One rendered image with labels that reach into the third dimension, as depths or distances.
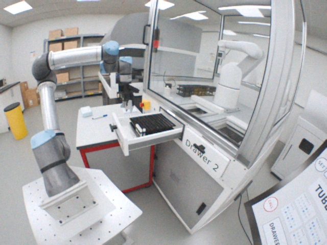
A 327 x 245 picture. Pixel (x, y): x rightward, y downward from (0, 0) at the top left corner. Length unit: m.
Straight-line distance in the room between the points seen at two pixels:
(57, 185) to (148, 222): 1.00
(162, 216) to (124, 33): 1.82
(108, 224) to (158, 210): 0.90
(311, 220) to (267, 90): 0.38
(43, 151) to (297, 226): 0.73
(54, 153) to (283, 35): 0.83
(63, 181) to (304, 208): 0.66
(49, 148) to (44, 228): 0.33
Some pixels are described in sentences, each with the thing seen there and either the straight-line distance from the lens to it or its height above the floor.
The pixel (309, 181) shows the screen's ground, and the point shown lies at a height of 1.11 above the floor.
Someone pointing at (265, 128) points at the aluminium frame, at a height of 1.12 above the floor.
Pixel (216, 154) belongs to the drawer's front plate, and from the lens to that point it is 0.59.
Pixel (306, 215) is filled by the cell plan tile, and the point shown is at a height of 1.07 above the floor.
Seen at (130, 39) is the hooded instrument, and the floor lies 1.44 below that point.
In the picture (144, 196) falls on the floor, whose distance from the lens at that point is 1.46.
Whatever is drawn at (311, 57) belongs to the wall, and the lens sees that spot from 3.80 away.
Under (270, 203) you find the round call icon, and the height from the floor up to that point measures 1.02.
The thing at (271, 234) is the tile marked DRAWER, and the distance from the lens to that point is 0.38.
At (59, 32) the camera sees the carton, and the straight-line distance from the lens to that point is 4.54.
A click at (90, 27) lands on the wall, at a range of 4.90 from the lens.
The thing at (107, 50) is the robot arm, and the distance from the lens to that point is 0.67.
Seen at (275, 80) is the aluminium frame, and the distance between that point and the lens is 0.46.
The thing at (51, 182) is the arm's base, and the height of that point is 0.92.
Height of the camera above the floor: 1.26
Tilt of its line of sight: 28 degrees down
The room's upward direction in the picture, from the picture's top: 7 degrees clockwise
